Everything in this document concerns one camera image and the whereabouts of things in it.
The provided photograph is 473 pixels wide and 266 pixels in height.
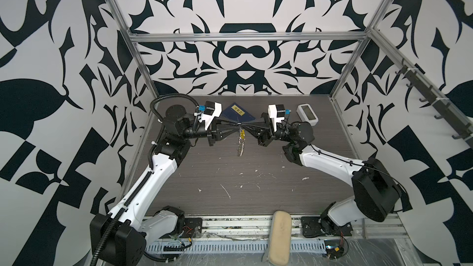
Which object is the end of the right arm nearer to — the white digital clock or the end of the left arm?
the end of the left arm

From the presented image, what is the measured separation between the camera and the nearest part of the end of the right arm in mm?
592

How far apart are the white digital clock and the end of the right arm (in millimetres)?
500

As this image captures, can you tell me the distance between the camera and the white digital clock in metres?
1.06

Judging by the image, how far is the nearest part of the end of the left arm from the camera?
568 mm
